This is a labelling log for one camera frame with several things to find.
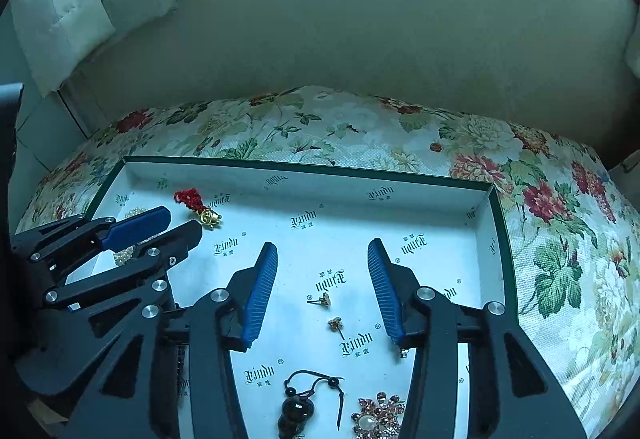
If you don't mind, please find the white pearl necklace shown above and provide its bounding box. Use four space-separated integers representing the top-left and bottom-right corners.
114 206 151 267

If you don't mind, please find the floral bed cover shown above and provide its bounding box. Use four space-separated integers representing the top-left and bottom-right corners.
15 86 640 439

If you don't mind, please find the black gourd pendant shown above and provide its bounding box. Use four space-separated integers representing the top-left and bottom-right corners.
277 369 346 439

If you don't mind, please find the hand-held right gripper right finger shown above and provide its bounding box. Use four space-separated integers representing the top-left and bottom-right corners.
367 239 588 439

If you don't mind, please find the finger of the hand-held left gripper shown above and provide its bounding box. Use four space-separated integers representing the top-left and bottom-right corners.
45 220 203 312
10 206 172 280

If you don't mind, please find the green cardboard box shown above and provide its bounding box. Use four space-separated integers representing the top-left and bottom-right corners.
10 155 518 439

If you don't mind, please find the red cord gold charm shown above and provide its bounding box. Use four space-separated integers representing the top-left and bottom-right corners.
173 188 222 226

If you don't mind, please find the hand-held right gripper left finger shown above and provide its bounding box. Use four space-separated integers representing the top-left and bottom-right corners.
62 241 278 439

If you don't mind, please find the floral pearl brooch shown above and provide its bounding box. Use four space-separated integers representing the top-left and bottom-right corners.
351 394 406 439

